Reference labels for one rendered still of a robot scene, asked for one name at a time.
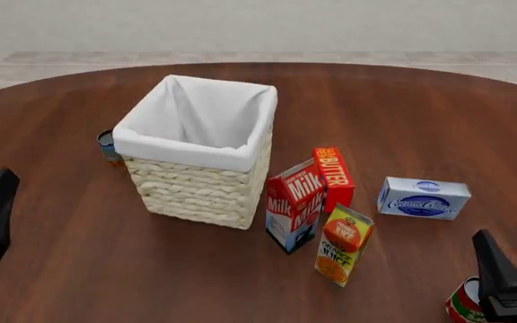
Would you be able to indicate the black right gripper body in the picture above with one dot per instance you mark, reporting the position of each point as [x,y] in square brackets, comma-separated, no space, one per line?
[516,307]

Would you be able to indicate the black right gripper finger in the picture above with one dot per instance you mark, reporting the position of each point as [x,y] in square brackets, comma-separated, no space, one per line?
[498,266]

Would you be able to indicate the red and green tomato sauce tin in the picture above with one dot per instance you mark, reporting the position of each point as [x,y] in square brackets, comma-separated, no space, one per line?
[462,301]

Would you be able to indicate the blue-labelled soup tin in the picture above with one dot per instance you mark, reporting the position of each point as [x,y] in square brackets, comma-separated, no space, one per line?
[106,146]

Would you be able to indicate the white-lined wicker basket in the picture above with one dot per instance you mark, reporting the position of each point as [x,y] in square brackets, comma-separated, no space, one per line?
[195,188]

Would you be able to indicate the white and blue cream cheese box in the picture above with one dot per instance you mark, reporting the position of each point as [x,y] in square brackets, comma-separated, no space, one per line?
[424,198]

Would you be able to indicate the yellow orange juice carton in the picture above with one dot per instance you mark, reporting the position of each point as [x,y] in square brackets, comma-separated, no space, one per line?
[344,242]

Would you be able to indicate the red butter box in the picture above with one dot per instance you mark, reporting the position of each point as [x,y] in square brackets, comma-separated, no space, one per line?
[337,178]

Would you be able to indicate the red and white milk carton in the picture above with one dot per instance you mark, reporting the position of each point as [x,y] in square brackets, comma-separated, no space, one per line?
[292,205]

